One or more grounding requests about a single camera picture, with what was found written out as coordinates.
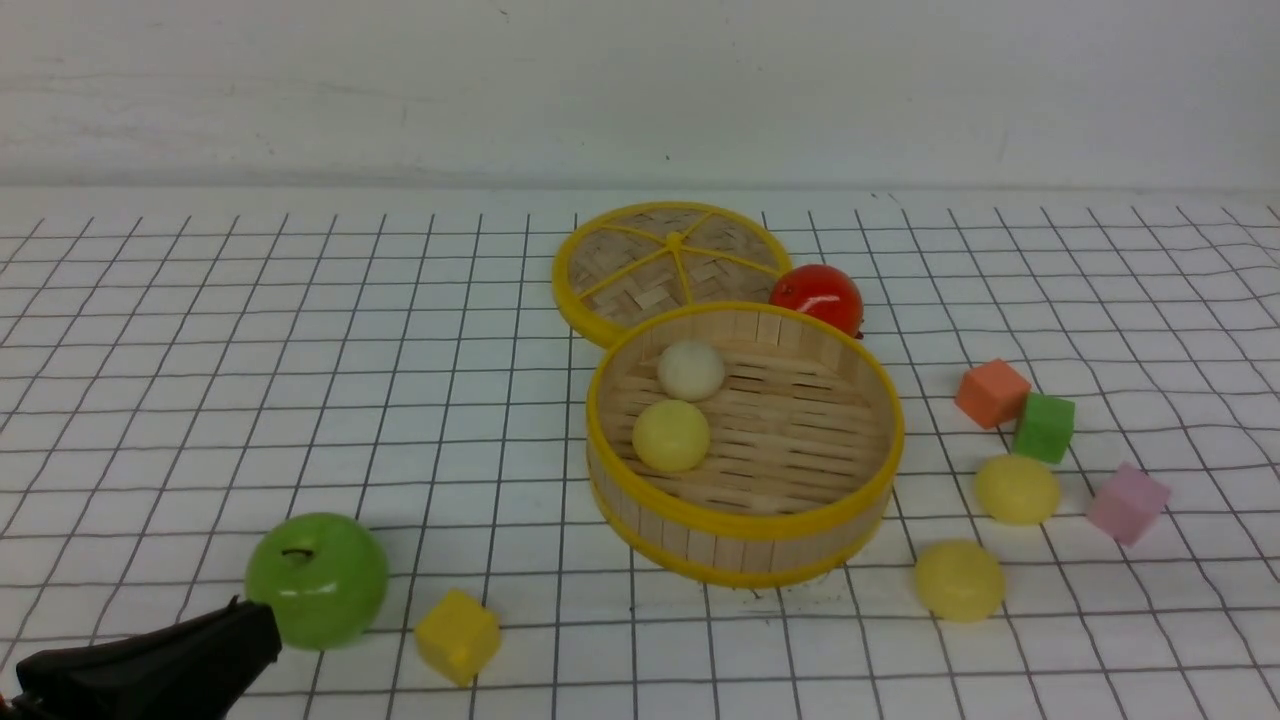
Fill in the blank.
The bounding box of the red tomato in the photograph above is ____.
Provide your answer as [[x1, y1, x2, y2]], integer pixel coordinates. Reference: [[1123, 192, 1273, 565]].
[[769, 264, 864, 340]]

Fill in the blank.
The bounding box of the orange cube block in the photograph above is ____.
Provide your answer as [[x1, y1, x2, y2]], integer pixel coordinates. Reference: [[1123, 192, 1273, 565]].
[[954, 357, 1032, 430]]

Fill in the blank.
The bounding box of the bamboo steamer tray yellow rim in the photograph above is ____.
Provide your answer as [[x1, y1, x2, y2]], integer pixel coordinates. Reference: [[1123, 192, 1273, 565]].
[[585, 302, 905, 588]]

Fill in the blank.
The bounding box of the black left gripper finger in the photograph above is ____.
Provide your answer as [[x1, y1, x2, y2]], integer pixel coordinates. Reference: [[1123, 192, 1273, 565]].
[[5, 598, 283, 719]]

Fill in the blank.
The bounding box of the green apple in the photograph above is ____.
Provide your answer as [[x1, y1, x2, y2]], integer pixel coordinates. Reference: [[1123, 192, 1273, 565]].
[[244, 512, 389, 651]]

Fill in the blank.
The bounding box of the yellow bun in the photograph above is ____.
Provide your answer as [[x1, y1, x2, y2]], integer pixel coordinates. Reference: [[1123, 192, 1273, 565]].
[[631, 398, 710, 474], [913, 539, 1006, 623], [974, 454, 1061, 527]]

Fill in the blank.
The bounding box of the white bun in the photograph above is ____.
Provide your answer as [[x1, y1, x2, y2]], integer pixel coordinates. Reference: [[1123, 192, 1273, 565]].
[[657, 340, 727, 402]]

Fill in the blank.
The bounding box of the yellow cube block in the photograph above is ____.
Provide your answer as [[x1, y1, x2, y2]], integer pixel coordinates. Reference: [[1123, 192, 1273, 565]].
[[413, 588, 500, 687]]

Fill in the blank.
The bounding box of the green cube block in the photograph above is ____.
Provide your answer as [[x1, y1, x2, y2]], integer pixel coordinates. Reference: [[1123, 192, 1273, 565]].
[[1011, 392, 1076, 465]]

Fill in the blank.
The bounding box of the bamboo steamer lid yellow rim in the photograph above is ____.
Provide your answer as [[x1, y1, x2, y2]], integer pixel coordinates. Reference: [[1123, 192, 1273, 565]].
[[550, 201, 794, 347]]

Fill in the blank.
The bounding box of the pink cube block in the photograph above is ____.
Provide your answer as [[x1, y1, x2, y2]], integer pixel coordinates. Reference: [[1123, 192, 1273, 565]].
[[1085, 462, 1172, 547]]

